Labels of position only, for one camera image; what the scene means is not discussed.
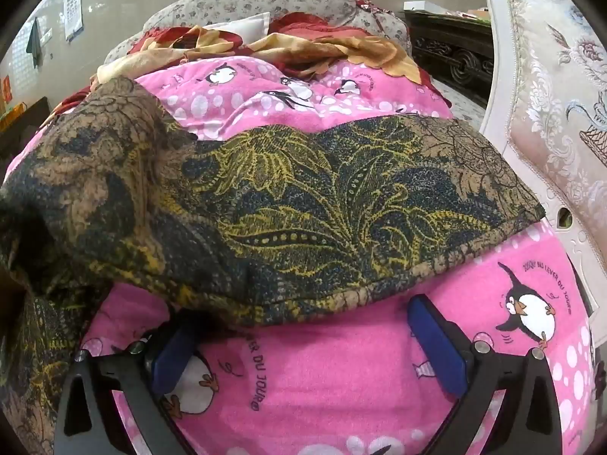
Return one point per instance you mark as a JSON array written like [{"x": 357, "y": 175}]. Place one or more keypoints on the white ornate upholstered chair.
[{"x": 547, "y": 116}]

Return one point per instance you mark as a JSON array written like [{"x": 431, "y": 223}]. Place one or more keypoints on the dark carved wooden cabinet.
[{"x": 457, "y": 51}]

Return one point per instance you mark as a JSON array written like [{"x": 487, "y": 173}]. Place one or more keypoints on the dark wooden side table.
[{"x": 21, "y": 131}]

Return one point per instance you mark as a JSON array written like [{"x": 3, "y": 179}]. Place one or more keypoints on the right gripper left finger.
[{"x": 88, "y": 419}]

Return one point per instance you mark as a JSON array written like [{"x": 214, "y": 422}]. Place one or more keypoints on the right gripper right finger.
[{"x": 528, "y": 421}]

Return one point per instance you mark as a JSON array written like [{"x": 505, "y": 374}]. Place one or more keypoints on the white pillow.
[{"x": 249, "y": 29}]

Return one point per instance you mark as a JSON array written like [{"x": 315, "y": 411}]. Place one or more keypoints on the pink penguin blanket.
[{"x": 356, "y": 381}]

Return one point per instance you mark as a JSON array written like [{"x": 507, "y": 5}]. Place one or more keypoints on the brown floral batik garment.
[{"x": 271, "y": 226}]

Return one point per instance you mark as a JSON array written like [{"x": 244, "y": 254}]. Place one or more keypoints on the red gold satin sheet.
[{"x": 301, "y": 45}]

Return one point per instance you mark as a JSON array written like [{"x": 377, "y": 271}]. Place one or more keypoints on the dark hanging wall cloth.
[{"x": 34, "y": 48}]

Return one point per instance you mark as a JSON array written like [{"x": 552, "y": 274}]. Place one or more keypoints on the wall paper notice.
[{"x": 72, "y": 18}]

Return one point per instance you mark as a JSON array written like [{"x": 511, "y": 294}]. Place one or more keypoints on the grey floral headboard cushion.
[{"x": 354, "y": 13}]

